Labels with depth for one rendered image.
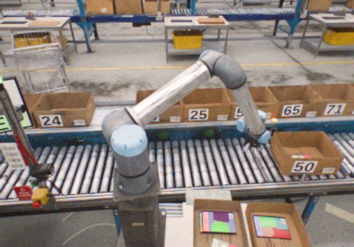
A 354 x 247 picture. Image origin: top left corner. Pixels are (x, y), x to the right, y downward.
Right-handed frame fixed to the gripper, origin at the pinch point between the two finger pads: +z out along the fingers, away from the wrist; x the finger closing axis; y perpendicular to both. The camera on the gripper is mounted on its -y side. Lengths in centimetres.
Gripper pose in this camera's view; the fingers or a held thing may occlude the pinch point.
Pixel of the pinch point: (250, 150)
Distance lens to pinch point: 205.7
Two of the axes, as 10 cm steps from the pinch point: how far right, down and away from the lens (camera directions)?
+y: 0.8, 5.6, -8.3
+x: 10.0, -0.4, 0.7
